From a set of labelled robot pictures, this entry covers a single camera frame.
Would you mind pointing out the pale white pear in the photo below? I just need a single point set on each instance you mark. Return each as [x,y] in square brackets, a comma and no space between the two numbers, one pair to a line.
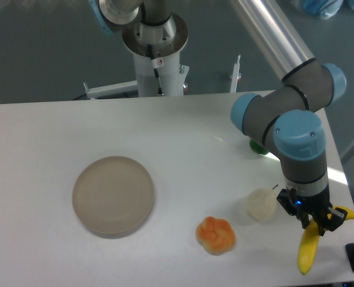
[261,204]

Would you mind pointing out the white bracket post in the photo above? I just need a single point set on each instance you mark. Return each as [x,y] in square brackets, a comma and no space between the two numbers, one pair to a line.
[235,75]

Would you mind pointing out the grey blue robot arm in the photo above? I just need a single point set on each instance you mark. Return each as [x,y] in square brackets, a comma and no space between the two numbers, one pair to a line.
[283,122]

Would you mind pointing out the beige round plate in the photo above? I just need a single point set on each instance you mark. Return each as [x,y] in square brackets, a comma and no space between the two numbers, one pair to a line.
[113,196]

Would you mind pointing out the green bell pepper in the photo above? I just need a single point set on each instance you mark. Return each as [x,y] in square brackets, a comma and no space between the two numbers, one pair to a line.
[257,148]

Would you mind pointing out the blue plastic bag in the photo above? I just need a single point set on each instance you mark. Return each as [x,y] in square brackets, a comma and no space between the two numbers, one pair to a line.
[323,9]

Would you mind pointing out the orange knotted bread roll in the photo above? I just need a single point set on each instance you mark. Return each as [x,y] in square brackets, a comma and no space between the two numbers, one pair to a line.
[216,235]

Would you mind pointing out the white horizontal frame bar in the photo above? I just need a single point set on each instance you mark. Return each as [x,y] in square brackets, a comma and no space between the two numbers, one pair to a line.
[110,90]

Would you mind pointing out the yellow banana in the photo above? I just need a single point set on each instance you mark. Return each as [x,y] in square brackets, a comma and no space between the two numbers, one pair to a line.
[309,242]

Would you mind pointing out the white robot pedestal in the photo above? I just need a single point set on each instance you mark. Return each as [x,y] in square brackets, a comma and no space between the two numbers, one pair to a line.
[156,55]

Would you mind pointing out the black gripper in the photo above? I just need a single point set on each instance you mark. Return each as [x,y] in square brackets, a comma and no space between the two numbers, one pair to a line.
[328,218]

